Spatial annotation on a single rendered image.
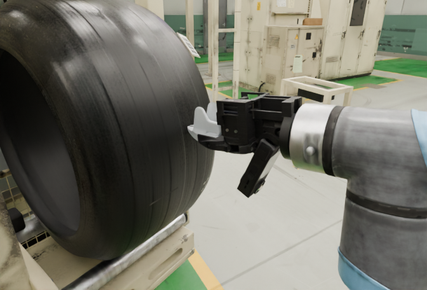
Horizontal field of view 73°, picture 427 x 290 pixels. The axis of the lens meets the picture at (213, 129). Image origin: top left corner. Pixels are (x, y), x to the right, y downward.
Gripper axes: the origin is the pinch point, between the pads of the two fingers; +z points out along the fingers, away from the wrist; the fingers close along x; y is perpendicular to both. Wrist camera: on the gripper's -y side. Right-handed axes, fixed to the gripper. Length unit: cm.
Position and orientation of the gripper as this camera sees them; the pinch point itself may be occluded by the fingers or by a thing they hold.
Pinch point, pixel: (194, 131)
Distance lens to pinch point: 52.7
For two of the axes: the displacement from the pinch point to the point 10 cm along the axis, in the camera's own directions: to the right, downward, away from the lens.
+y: -0.9, -9.5, -3.0
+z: -7.8, -1.2, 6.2
